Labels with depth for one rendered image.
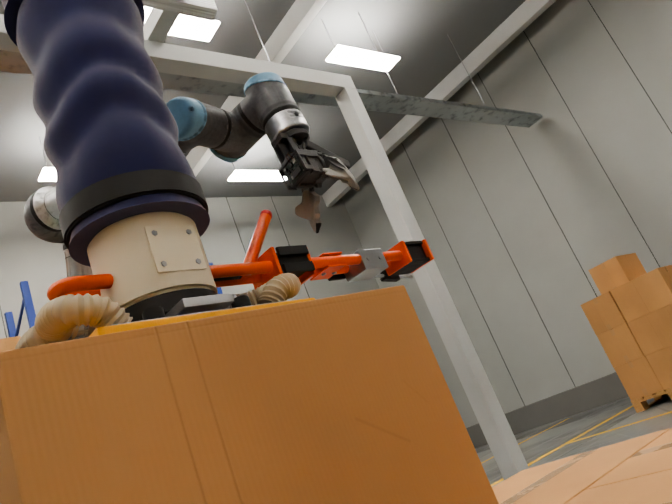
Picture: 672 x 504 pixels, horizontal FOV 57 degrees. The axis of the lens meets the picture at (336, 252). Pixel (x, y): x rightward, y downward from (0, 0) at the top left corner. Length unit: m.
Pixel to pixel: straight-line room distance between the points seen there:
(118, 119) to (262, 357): 0.44
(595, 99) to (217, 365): 10.32
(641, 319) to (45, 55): 7.13
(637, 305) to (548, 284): 3.75
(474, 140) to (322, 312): 11.19
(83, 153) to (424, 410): 0.63
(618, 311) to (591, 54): 4.75
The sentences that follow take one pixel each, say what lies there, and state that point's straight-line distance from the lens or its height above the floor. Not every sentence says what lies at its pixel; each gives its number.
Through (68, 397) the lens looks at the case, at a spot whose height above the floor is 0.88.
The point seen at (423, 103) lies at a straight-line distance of 8.62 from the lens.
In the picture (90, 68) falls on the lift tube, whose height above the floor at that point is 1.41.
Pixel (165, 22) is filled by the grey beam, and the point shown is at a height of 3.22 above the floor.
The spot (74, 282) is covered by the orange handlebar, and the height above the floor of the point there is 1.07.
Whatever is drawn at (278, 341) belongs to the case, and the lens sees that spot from 0.81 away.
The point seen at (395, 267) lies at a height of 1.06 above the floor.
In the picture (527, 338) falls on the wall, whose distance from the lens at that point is 11.64.
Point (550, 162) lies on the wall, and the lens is 11.15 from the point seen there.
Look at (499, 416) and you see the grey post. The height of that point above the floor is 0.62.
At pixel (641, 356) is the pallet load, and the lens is 7.79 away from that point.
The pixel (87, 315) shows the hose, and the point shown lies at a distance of 0.81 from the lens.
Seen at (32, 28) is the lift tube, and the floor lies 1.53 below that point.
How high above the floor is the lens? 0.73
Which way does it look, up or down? 17 degrees up
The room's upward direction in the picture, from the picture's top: 22 degrees counter-clockwise
